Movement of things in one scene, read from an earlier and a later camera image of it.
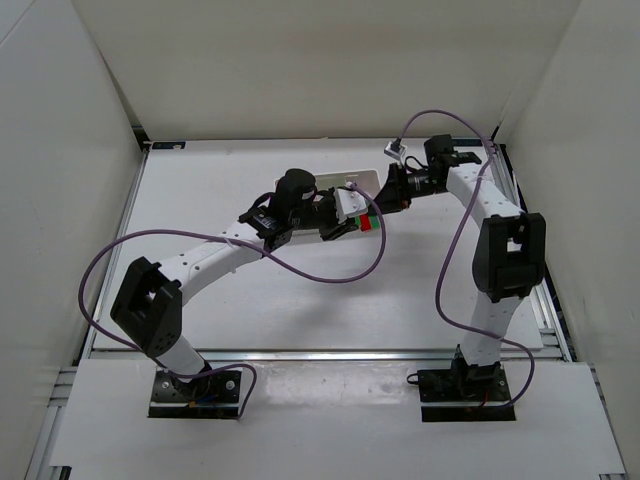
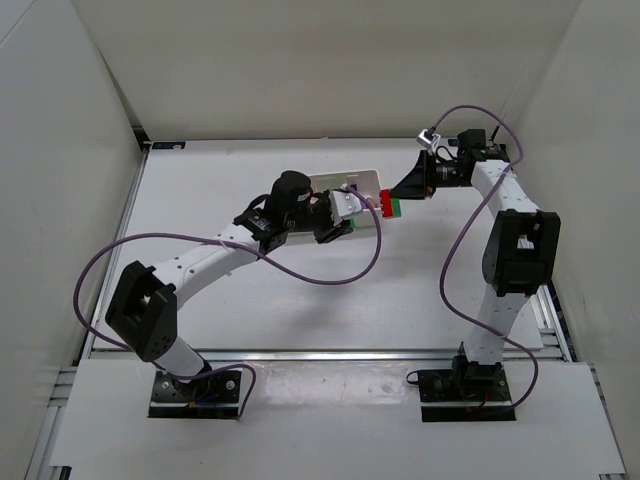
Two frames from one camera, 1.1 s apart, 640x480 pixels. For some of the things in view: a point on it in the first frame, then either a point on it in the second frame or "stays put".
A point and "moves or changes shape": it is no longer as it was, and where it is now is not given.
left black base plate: [215, 395] stays put
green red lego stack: [367, 222] moves or changes shape
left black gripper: [329, 215] stays put
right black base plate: [467, 384] stays put
